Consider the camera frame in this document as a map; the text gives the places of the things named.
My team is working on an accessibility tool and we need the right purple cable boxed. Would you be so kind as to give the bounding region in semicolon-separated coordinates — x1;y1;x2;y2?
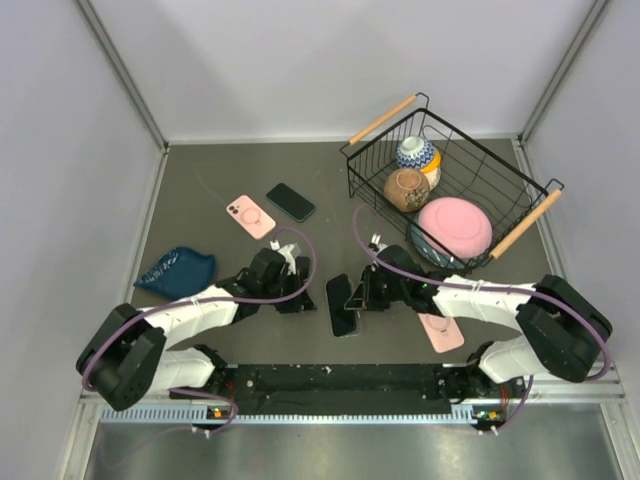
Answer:
352;204;615;436

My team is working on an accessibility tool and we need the black wire basket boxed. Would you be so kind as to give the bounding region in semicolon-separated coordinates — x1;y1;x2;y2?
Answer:
340;92;564;273

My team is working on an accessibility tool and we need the purple cable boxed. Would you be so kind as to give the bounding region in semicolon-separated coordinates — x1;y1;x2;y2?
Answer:
79;227;319;436
352;204;615;436

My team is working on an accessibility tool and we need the brown ceramic bowl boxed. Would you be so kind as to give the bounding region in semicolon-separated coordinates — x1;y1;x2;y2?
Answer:
383;168;431;213

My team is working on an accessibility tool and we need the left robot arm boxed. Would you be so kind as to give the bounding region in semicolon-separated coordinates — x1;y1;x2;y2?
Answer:
76;242;317;411

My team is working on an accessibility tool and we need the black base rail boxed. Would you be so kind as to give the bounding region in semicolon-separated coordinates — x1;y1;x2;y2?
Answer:
200;364;514;403

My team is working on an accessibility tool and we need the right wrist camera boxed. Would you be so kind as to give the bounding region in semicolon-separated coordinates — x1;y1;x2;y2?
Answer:
368;233;388;254

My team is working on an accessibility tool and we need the teal-edged black smartphone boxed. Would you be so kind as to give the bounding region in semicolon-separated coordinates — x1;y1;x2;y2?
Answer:
266;183;316;223

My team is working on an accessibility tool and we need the grey slotted cable duct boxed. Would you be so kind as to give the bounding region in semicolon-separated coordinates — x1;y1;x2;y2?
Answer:
100;404;478;425

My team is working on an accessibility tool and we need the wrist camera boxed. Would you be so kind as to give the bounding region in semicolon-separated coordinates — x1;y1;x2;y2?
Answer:
368;233;388;254
270;240;301;264

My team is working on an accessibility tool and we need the blue patterned bowl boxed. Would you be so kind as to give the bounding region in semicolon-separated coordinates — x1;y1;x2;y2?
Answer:
396;136;436;171

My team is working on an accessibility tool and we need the pink plate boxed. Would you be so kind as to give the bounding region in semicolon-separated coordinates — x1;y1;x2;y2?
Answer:
414;197;493;260

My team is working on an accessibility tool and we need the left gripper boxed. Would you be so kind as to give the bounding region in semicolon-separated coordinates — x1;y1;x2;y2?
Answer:
260;268;316;313

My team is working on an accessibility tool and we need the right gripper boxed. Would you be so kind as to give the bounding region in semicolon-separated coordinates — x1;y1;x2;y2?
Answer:
347;265;409;311

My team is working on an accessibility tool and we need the yellow white cup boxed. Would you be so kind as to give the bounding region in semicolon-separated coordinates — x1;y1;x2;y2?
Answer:
422;149;442;190

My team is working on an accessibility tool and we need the blue cloth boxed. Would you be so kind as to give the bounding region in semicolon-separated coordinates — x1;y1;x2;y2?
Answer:
134;246;217;301

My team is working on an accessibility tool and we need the dark patterned bowl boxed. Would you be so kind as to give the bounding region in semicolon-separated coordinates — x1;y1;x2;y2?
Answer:
411;222;464;270

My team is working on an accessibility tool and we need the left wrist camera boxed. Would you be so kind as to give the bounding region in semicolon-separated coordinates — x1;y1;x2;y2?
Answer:
270;240;301;264

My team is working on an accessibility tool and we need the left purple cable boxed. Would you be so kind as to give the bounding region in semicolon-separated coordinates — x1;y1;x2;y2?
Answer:
79;227;319;436

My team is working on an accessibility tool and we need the pink phone case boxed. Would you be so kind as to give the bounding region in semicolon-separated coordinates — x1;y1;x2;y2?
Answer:
226;195;276;240

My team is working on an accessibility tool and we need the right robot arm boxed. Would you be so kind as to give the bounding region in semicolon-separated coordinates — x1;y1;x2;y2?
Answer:
345;243;613;396

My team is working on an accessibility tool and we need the pink case near right arm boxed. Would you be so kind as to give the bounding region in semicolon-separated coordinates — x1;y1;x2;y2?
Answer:
418;313;465;353

